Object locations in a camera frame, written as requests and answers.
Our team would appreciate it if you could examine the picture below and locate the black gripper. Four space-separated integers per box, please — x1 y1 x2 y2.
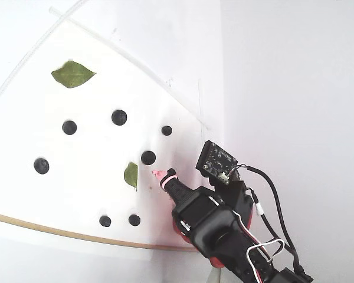
152 168 254 265

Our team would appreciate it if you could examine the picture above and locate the red collapsible silicone cup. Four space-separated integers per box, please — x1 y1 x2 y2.
171 193 254 269

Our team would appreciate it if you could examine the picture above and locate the green leaf with stem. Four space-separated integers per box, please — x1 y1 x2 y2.
123 161 139 192

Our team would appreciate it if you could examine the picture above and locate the white paper sheet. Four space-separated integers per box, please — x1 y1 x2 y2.
0 17 216 262

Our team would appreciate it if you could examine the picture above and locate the broad green leaf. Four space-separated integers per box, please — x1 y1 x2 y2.
51 60 97 89

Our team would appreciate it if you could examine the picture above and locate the clear plastic tube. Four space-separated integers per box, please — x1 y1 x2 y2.
0 0 89 107

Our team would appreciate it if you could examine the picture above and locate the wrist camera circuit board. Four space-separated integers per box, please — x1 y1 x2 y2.
195 140 240 186

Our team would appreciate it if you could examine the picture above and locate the black servo cable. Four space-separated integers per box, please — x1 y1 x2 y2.
232 164 313 281

